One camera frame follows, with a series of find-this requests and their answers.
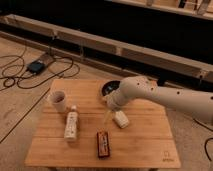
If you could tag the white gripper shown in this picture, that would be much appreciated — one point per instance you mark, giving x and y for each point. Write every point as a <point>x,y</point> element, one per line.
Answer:
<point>114,102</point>

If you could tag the dark ceramic bowl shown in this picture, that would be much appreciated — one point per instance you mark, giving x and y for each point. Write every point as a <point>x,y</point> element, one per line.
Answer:
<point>109,87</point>

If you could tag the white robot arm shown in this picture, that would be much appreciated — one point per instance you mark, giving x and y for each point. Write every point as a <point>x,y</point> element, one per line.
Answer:
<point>197,104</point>

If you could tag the white rectangular sponge block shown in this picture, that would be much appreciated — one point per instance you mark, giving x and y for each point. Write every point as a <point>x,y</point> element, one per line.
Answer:
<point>121,119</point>

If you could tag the red black snack packet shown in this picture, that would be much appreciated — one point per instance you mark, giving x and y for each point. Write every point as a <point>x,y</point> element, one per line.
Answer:
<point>103,144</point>

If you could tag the white plastic bottle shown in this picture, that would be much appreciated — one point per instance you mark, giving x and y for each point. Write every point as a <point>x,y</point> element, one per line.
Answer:
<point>70,133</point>

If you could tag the white paper cup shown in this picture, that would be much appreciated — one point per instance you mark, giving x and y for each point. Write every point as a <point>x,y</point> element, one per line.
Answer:
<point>58,100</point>

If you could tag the blue power adapter box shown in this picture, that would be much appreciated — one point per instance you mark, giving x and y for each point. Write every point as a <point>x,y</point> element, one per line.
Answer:
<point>35,67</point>

